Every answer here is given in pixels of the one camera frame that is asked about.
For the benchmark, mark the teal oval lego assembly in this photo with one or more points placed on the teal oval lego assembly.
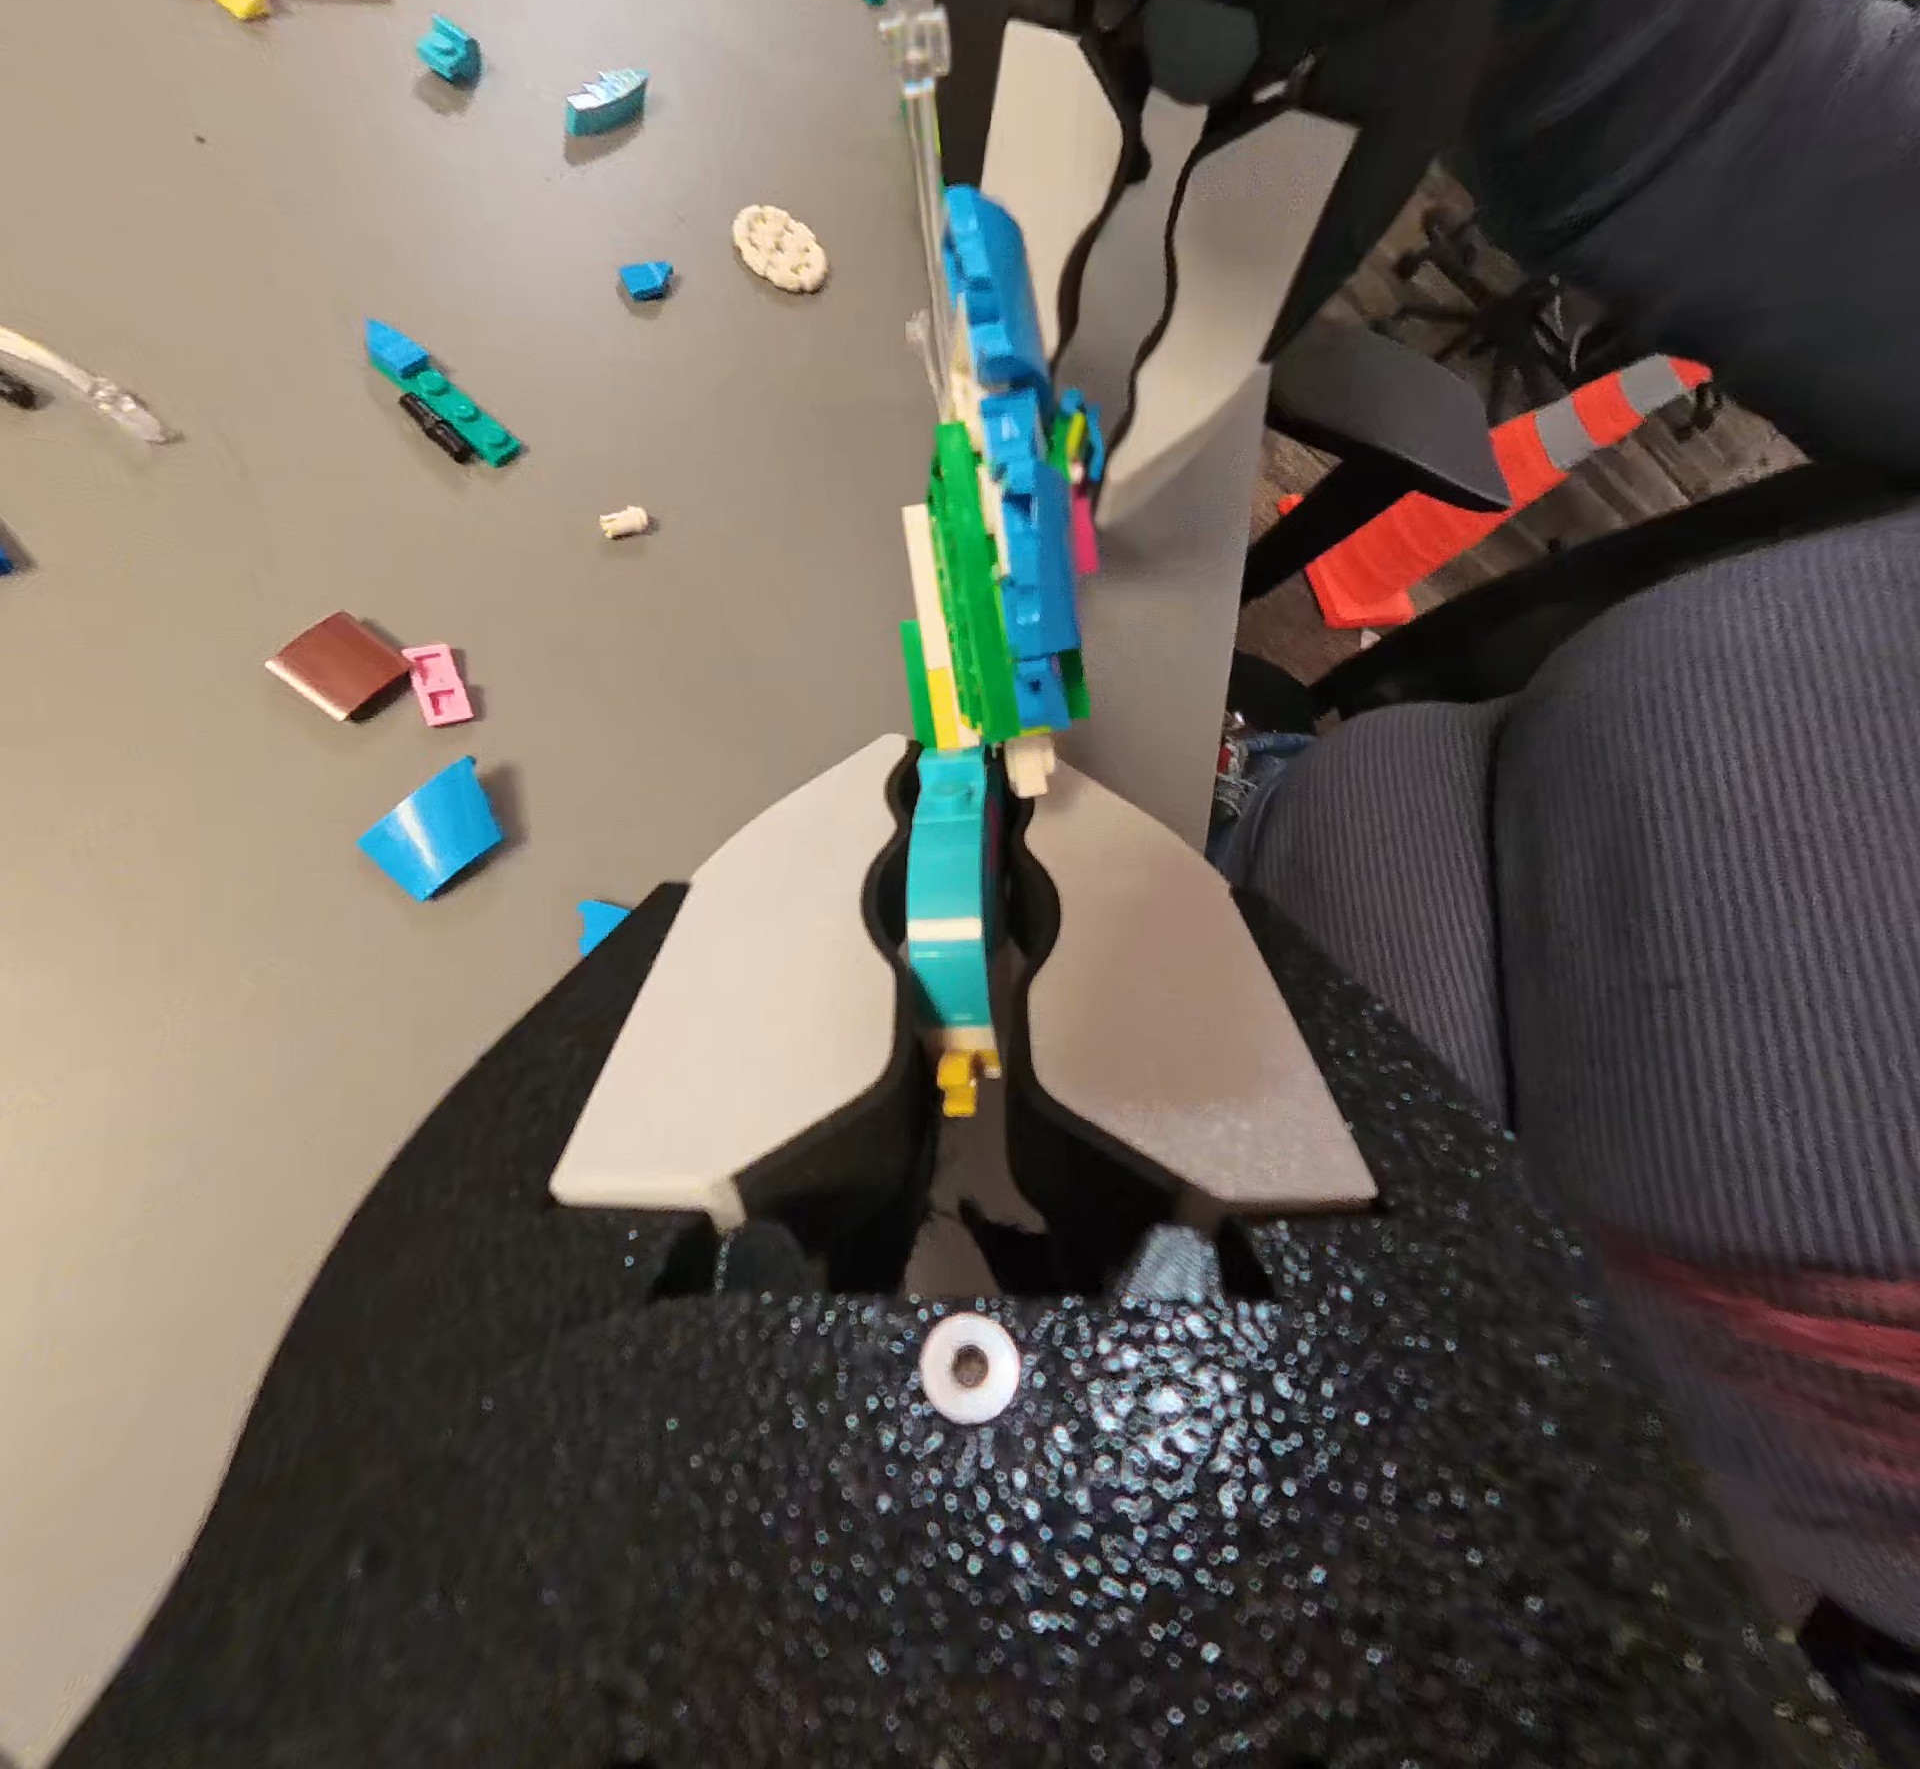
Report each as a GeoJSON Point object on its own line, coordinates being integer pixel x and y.
{"type": "Point", "coordinates": [948, 900]}

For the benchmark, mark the brown curved lego piece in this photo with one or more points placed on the brown curved lego piece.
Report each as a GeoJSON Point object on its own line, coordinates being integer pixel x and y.
{"type": "Point", "coordinates": [337, 667]}

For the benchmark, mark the clear lego tube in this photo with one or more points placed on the clear lego tube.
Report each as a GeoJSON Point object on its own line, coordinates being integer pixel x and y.
{"type": "Point", "coordinates": [106, 397]}

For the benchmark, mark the small blue lego wedge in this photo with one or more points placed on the small blue lego wedge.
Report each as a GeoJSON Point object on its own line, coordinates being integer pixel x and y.
{"type": "Point", "coordinates": [647, 282]}

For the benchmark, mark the pink lego piece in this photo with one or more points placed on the pink lego piece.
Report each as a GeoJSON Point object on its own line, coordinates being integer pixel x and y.
{"type": "Point", "coordinates": [440, 685]}

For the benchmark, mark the person's right forearm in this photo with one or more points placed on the person's right forearm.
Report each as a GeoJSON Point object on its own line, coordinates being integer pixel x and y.
{"type": "Point", "coordinates": [1680, 121]}

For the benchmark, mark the black office chair base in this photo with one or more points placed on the black office chair base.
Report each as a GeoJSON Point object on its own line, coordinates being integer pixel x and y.
{"type": "Point", "coordinates": [1499, 315]}

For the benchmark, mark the small white lego cylinder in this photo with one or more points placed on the small white lego cylinder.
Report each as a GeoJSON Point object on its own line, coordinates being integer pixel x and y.
{"type": "Point", "coordinates": [626, 522]}

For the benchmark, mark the person's grey trouser leg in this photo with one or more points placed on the person's grey trouser leg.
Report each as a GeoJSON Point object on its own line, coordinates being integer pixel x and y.
{"type": "Point", "coordinates": [1652, 900]}

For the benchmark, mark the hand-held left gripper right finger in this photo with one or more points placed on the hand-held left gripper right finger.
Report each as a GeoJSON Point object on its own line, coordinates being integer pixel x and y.
{"type": "Point", "coordinates": [1185, 1034]}

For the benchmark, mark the teal lego plate assembly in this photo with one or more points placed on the teal lego plate assembly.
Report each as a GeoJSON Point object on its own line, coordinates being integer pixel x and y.
{"type": "Point", "coordinates": [464, 427]}

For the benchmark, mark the blue curved lego piece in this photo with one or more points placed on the blue curved lego piece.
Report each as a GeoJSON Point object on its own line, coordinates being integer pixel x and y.
{"type": "Point", "coordinates": [433, 832]}
{"type": "Point", "coordinates": [600, 924]}

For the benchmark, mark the white round lego plate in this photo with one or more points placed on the white round lego plate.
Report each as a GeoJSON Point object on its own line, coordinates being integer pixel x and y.
{"type": "Point", "coordinates": [782, 248]}

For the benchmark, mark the teal lego bracket piece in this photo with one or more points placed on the teal lego bracket piece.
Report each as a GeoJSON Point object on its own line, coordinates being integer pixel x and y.
{"type": "Point", "coordinates": [447, 48]}

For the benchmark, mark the short black lego pin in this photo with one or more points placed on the short black lego pin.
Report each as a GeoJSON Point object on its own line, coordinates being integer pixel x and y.
{"type": "Point", "coordinates": [433, 426]}

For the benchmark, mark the blue green lego model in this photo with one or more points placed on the blue green lego model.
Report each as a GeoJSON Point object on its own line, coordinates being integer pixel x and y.
{"type": "Point", "coordinates": [1037, 554]}

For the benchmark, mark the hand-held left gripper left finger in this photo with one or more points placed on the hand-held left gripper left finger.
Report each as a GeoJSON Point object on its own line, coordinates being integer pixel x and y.
{"type": "Point", "coordinates": [719, 1034]}

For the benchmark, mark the orange traffic cone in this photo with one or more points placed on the orange traffic cone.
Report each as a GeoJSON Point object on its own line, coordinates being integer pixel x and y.
{"type": "Point", "coordinates": [1395, 554]}

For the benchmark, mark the teal curved lego piece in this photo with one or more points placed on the teal curved lego piece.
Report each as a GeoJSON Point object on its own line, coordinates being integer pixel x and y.
{"type": "Point", "coordinates": [609, 106]}

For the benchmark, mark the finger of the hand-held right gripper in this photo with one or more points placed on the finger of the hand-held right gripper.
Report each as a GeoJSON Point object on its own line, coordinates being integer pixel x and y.
{"type": "Point", "coordinates": [1052, 136]}
{"type": "Point", "coordinates": [1244, 268]}

